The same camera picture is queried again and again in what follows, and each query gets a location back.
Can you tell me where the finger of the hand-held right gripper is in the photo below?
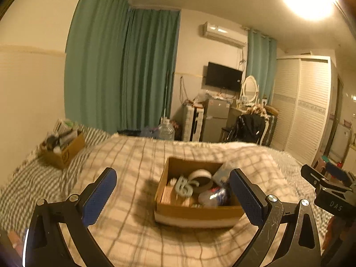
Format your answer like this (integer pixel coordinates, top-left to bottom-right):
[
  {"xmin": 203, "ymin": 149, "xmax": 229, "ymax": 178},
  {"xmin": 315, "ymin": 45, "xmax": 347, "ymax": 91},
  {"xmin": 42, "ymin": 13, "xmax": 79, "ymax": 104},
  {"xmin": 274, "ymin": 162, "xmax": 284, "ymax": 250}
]
[
  {"xmin": 325, "ymin": 162, "xmax": 352, "ymax": 183},
  {"xmin": 301, "ymin": 164, "xmax": 328, "ymax": 187}
]

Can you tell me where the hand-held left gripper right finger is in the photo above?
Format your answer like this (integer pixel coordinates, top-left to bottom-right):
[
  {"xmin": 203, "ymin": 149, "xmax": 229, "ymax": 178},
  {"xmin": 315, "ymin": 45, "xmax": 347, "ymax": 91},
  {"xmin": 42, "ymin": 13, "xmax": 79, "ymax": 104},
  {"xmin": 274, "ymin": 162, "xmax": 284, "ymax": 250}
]
[{"xmin": 229, "ymin": 168, "xmax": 322, "ymax": 267}]

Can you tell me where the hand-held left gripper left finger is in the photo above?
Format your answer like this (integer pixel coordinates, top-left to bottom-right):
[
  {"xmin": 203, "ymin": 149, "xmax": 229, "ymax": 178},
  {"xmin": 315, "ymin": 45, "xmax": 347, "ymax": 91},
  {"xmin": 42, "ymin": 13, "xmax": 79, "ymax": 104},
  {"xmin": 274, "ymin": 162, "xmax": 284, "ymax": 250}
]
[{"xmin": 24, "ymin": 167, "xmax": 117, "ymax": 267}]

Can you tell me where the plastic bottle red blue label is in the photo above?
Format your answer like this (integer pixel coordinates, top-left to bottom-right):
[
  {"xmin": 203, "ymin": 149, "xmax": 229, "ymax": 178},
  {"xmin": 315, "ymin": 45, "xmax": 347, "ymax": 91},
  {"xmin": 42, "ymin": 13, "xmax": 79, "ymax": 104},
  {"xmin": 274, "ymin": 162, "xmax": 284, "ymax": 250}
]
[{"xmin": 198, "ymin": 187, "xmax": 231, "ymax": 208}]

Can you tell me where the blue white tissue pack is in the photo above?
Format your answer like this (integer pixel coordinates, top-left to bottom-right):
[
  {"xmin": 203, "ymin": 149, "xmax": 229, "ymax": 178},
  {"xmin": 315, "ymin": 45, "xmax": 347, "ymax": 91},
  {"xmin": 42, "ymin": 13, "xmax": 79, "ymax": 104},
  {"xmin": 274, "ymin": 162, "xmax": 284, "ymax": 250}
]
[{"xmin": 213, "ymin": 163, "xmax": 237, "ymax": 187}]

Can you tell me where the white tape roll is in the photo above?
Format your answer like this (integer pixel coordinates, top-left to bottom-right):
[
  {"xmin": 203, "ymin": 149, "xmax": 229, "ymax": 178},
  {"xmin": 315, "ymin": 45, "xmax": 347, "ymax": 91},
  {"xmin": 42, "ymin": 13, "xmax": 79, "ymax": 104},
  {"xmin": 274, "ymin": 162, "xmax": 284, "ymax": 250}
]
[{"xmin": 188, "ymin": 169, "xmax": 213, "ymax": 193}]

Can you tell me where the large cardboard box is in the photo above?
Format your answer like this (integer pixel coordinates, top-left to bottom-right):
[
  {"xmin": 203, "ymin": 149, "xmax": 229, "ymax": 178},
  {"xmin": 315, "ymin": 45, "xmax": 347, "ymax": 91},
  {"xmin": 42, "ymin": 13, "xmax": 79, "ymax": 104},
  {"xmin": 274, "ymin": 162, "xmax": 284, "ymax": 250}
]
[{"xmin": 154, "ymin": 156, "xmax": 247, "ymax": 229}]

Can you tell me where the light blue plastic hook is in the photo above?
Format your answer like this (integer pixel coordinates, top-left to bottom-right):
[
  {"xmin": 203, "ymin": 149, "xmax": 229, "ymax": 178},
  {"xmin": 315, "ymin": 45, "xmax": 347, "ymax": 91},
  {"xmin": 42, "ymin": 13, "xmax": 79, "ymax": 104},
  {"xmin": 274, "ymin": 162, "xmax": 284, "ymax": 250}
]
[{"xmin": 174, "ymin": 176, "xmax": 200, "ymax": 198}]

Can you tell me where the person's right hand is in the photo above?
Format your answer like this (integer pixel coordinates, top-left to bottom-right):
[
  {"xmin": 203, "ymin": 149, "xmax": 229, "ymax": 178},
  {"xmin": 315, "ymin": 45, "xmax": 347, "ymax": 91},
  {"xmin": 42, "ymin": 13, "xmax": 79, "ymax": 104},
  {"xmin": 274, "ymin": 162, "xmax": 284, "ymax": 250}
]
[{"xmin": 323, "ymin": 216, "xmax": 343, "ymax": 252}]

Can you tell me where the plastic stool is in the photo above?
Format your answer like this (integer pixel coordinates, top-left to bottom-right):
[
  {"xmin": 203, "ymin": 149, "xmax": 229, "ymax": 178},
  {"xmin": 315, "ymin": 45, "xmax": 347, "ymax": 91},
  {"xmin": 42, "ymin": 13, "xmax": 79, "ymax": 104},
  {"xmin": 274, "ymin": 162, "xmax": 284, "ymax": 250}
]
[{"xmin": 319, "ymin": 156, "xmax": 332, "ymax": 174}]

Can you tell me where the beige plaid blanket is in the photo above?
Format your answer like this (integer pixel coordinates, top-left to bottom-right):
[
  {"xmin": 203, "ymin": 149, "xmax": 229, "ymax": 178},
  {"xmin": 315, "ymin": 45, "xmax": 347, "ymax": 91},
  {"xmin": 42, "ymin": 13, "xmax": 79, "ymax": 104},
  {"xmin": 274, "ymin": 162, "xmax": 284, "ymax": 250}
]
[{"xmin": 50, "ymin": 136, "xmax": 334, "ymax": 267}]

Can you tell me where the small cardboard box with clutter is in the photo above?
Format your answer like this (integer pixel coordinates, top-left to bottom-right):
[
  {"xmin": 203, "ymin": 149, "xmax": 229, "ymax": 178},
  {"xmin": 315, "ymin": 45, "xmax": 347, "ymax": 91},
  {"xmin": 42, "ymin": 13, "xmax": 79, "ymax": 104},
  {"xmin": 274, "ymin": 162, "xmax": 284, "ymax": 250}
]
[{"xmin": 39, "ymin": 131, "xmax": 86, "ymax": 170}]

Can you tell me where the green checked bedsheet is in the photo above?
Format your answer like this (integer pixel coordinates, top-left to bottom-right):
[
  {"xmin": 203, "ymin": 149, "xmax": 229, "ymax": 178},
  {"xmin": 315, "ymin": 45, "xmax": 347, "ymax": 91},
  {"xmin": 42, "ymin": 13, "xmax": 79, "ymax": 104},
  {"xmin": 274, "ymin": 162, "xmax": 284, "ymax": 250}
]
[{"xmin": 0, "ymin": 122, "xmax": 112, "ymax": 230}]

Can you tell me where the white louvered wardrobe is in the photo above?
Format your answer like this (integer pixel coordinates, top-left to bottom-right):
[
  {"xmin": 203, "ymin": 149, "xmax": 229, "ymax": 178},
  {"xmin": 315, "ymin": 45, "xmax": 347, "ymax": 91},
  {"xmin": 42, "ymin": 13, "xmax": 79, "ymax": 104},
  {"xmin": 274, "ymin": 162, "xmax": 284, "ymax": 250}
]
[{"xmin": 271, "ymin": 56, "xmax": 338, "ymax": 166}]

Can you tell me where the green white carton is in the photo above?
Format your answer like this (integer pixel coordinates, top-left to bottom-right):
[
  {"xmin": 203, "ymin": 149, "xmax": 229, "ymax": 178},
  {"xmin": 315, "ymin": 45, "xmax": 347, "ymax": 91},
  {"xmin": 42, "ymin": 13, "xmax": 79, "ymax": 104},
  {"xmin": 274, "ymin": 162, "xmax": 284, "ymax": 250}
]
[{"xmin": 54, "ymin": 118, "xmax": 74, "ymax": 131}]

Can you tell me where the grey mini fridge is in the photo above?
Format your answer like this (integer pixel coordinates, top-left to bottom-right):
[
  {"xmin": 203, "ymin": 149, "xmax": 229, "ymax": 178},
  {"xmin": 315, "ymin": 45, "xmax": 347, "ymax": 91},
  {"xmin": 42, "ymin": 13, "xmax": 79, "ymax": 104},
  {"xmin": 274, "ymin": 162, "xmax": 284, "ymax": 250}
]
[{"xmin": 201, "ymin": 98, "xmax": 230, "ymax": 142}]

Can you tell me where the clear water jug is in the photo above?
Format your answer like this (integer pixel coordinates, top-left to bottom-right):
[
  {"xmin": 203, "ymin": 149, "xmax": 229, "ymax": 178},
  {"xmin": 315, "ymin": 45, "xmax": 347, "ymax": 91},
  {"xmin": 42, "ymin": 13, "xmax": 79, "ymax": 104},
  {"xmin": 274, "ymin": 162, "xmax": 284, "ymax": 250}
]
[{"xmin": 158, "ymin": 119, "xmax": 175, "ymax": 141}]

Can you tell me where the white oval vanity mirror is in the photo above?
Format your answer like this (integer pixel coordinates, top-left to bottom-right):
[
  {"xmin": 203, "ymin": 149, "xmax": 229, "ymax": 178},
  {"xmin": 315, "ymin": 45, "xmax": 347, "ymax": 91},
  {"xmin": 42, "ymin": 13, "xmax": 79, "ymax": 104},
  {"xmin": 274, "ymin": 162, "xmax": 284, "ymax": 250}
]
[{"xmin": 241, "ymin": 75, "xmax": 259, "ymax": 102}]

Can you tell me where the narrow green curtain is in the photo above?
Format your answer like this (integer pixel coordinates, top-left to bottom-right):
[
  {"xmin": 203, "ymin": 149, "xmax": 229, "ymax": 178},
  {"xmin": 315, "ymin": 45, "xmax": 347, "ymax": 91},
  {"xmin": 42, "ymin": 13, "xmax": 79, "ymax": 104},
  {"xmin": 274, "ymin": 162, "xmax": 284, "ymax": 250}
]
[{"xmin": 246, "ymin": 29, "xmax": 277, "ymax": 107}]

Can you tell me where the white mop pole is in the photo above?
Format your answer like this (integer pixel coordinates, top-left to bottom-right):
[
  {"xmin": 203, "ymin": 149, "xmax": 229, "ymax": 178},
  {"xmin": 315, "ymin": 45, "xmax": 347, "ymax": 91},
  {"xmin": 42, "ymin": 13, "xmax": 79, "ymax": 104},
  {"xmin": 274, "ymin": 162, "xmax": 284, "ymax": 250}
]
[{"xmin": 164, "ymin": 71, "xmax": 170, "ymax": 121}]

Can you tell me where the green corner curtain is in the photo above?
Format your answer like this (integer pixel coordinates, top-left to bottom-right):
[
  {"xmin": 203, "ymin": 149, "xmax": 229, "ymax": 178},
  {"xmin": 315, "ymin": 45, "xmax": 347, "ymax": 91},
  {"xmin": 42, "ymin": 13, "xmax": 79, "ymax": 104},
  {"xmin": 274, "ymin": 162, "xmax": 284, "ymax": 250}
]
[{"xmin": 122, "ymin": 8, "xmax": 180, "ymax": 139}]

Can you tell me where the wide green curtain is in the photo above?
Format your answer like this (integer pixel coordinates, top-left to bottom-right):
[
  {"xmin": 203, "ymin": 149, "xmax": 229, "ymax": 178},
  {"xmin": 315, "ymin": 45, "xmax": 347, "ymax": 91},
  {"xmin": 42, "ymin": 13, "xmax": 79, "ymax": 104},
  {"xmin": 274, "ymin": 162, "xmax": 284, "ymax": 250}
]
[{"xmin": 64, "ymin": 0, "xmax": 131, "ymax": 134}]

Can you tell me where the white air conditioner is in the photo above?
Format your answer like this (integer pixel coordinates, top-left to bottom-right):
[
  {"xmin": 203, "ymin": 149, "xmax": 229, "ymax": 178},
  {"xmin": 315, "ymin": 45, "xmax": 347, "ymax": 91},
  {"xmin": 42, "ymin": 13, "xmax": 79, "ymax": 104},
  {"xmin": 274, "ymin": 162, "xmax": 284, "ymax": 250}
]
[{"xmin": 202, "ymin": 21, "xmax": 248, "ymax": 48}]

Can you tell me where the black wall television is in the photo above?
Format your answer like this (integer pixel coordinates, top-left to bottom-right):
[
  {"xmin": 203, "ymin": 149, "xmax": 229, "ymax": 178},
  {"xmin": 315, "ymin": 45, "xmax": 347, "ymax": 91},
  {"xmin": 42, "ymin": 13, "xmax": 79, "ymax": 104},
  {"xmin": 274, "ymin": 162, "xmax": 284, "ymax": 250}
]
[{"xmin": 205, "ymin": 62, "xmax": 243, "ymax": 92}]

